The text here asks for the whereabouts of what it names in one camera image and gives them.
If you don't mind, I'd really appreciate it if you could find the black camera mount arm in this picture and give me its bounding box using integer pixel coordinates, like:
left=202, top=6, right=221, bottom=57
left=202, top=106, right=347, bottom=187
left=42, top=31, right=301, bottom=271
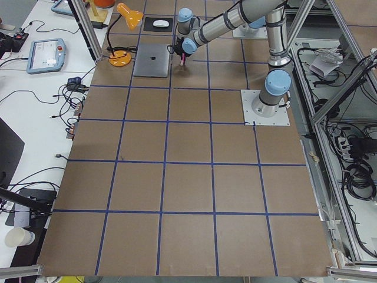
left=0, top=187, right=52, bottom=213

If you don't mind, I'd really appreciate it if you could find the blue teach pendant near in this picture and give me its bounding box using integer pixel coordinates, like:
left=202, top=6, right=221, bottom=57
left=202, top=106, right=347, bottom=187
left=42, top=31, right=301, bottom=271
left=26, top=38, right=66, bottom=74

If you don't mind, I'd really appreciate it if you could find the blue teach pendant far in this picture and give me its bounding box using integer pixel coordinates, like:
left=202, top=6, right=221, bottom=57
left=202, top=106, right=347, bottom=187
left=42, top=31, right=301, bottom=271
left=51, top=0, right=73, bottom=16

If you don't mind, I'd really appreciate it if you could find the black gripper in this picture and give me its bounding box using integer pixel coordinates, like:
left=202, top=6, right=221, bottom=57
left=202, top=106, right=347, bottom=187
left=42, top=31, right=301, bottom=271
left=175, top=37, right=189, bottom=57

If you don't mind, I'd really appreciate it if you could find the pink marker pen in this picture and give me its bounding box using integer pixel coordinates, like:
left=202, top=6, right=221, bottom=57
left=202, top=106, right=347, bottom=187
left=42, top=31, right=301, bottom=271
left=180, top=53, right=186, bottom=66

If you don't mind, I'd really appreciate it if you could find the black monitor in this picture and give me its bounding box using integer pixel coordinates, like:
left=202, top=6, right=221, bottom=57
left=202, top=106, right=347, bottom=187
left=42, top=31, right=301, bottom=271
left=0, top=119, right=25, bottom=189

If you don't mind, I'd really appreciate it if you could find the orange desk lamp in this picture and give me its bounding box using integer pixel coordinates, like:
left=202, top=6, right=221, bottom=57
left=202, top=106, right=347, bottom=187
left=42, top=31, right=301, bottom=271
left=106, top=2, right=144, bottom=67

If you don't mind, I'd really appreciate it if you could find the black mousepad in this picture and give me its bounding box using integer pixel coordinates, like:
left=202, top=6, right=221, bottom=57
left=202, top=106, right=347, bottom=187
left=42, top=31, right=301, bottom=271
left=143, top=17, right=173, bottom=32

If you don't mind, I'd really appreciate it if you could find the wooden stand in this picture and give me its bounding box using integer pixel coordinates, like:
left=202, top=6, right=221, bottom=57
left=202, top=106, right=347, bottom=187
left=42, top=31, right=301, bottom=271
left=87, top=0, right=108, bottom=23

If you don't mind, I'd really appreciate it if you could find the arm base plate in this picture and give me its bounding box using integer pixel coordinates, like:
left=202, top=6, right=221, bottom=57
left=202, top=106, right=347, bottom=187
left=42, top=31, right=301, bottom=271
left=240, top=90, right=290, bottom=126
left=232, top=26, right=267, bottom=40

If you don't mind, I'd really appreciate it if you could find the white paper cup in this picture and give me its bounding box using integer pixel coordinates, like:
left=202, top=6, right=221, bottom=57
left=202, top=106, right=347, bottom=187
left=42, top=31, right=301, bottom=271
left=5, top=227, right=35, bottom=248

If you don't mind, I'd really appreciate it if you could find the black power adapter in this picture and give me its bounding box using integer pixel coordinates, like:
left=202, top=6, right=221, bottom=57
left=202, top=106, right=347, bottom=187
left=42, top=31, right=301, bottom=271
left=91, top=21, right=108, bottom=29

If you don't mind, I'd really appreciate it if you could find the white computer mouse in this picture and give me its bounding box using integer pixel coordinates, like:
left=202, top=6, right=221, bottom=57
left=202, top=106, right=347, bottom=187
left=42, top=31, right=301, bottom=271
left=153, top=19, right=170, bottom=28

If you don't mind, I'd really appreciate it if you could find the aluminium frame post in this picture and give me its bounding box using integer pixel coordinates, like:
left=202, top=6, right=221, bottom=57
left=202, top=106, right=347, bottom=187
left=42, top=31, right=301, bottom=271
left=68, top=0, right=103, bottom=62

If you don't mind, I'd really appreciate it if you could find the blue teach pendant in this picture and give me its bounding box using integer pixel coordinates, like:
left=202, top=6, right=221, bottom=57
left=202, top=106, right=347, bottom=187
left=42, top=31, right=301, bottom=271
left=26, top=38, right=66, bottom=74
left=51, top=0, right=73, bottom=16

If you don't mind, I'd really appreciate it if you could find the orange cylinder container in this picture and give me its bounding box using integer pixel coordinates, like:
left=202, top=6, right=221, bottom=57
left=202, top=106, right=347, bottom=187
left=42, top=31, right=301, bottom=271
left=94, top=0, right=115, bottom=9

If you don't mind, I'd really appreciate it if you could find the grey closed laptop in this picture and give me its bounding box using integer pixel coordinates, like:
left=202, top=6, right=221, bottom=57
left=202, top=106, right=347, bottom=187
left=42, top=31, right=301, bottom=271
left=133, top=43, right=170, bottom=78

